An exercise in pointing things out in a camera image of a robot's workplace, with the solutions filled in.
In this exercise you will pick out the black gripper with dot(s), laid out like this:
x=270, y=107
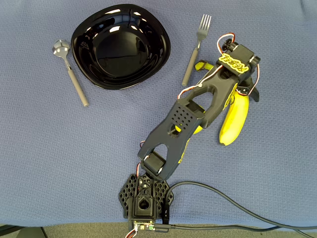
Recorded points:
x=253, y=92

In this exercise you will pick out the yellow banana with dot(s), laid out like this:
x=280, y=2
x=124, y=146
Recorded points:
x=235, y=119

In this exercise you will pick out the black glossy glass bowl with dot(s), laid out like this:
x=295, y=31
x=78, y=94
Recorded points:
x=119, y=49

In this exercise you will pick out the green-yellow apple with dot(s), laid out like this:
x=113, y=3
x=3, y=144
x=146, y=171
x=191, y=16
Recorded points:
x=197, y=130

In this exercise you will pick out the blue woven table cloth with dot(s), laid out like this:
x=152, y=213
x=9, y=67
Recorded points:
x=49, y=148

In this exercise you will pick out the black tripod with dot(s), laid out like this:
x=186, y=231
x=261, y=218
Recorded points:
x=7, y=229

